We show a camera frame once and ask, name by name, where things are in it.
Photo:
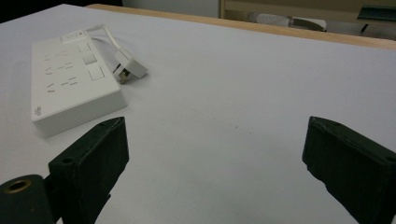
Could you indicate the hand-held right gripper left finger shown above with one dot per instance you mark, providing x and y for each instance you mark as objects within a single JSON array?
[{"x": 93, "y": 161}]

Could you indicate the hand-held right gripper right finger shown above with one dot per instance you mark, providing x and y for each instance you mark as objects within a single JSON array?
[{"x": 351, "y": 165}]

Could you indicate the white power strip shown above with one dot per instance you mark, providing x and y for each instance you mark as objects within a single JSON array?
[{"x": 73, "y": 84}]

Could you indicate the white power plug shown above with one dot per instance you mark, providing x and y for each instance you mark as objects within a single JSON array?
[{"x": 129, "y": 65}]

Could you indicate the dark green box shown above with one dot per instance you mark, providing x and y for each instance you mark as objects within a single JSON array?
[{"x": 377, "y": 13}]

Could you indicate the grey padded chair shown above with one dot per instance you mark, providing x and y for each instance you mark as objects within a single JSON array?
[{"x": 286, "y": 21}]

